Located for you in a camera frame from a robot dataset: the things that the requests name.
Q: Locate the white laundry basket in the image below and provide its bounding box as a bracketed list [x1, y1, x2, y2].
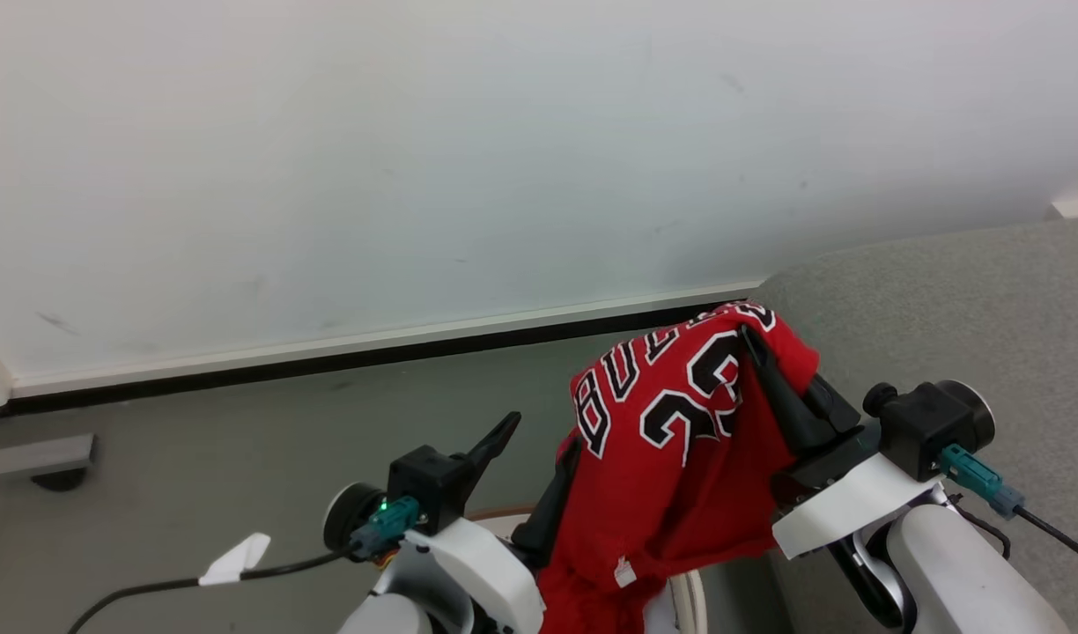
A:
[465, 505, 709, 634]

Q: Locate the black right camera cable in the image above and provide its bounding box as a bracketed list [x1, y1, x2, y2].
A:
[1015, 505, 1078, 573]

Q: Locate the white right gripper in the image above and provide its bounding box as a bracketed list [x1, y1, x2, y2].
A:
[738, 324, 949, 561]

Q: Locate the black camera cable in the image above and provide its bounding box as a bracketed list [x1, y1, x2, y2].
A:
[1015, 505, 1078, 573]
[67, 546, 357, 634]

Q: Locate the grey furniture base with foot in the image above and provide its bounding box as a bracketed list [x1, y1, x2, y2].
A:
[0, 432, 97, 493]

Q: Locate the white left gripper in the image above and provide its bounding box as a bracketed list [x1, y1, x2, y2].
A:
[404, 411, 583, 634]

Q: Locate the teal cable connector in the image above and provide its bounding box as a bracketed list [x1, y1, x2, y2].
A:
[937, 443, 1027, 520]
[349, 495, 422, 561]

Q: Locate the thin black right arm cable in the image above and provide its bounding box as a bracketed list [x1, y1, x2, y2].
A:
[947, 495, 1013, 561]

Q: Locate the black left camera cable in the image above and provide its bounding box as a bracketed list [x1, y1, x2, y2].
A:
[67, 546, 357, 634]

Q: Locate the white cable tag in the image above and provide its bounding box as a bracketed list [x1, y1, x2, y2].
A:
[197, 532, 272, 587]

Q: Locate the grey fabric sofa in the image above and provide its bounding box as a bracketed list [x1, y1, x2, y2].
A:
[705, 216, 1078, 634]

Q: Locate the teal right cable connector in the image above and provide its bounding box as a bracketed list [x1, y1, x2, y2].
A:
[937, 443, 1027, 520]

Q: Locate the teal left cable connector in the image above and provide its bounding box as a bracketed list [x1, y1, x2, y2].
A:
[349, 495, 422, 561]

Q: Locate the white wall skirting strip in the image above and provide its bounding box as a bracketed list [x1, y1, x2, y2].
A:
[9, 280, 769, 399]

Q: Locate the red basketball jersey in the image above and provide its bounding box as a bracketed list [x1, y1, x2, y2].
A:
[535, 301, 822, 634]

